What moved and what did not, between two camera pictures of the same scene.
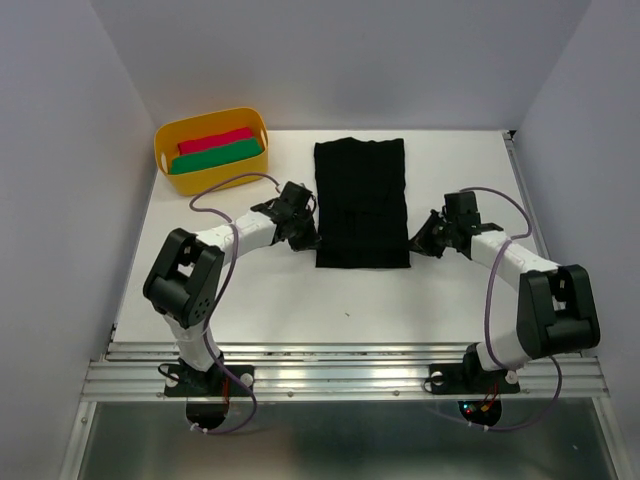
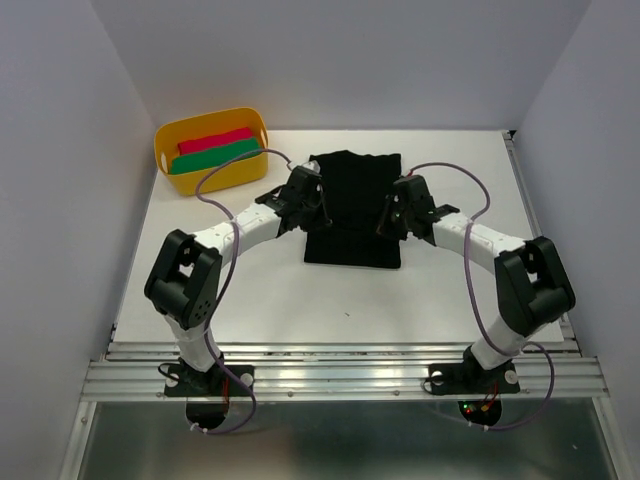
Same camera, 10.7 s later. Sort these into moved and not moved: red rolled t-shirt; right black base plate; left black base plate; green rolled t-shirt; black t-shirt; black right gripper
Moved: black t-shirt; black right gripper
Not moved: right black base plate; left black base plate; red rolled t-shirt; green rolled t-shirt
